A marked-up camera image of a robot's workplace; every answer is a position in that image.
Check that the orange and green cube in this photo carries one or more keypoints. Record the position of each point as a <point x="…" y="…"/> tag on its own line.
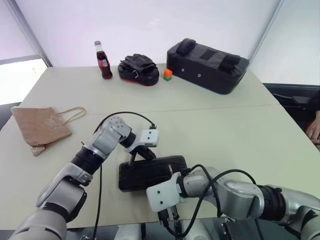
<point x="168" y="74"/>

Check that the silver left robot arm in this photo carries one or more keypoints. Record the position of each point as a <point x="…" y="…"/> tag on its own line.
<point x="75" y="172"/>

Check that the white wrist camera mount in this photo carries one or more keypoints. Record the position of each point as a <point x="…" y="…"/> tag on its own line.
<point x="149" y="138"/>
<point x="162" y="192"/>

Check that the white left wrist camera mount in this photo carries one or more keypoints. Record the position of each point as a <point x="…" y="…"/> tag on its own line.
<point x="149" y="138"/>

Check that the black boxing focus mitt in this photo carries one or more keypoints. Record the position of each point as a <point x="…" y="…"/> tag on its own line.
<point x="140" y="70"/>

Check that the bare person hand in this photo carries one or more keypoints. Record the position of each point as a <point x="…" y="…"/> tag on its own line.
<point x="314" y="131"/>

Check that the grey frame post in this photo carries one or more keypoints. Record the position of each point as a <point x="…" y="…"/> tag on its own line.
<point x="30" y="32"/>

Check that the glass cola bottle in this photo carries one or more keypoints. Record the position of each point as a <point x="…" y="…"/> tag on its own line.
<point x="103" y="62"/>

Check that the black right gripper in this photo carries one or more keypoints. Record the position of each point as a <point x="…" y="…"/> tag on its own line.
<point x="173" y="213"/>

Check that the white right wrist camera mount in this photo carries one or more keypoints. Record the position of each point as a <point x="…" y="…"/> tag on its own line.
<point x="162" y="192"/>

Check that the brown paper bag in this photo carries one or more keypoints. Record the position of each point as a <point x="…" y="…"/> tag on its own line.
<point x="40" y="125"/>

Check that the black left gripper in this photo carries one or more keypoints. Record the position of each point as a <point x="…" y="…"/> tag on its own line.
<point x="142" y="150"/>

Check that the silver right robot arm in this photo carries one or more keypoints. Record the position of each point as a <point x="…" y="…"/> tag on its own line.
<point x="240" y="192"/>

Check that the black chair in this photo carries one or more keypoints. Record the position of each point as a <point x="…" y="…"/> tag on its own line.
<point x="287" y="100"/>

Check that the black rectangular pouch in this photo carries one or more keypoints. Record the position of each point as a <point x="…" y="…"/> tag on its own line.
<point x="142" y="175"/>

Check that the large black padded case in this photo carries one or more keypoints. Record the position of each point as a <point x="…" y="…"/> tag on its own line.
<point x="207" y="67"/>

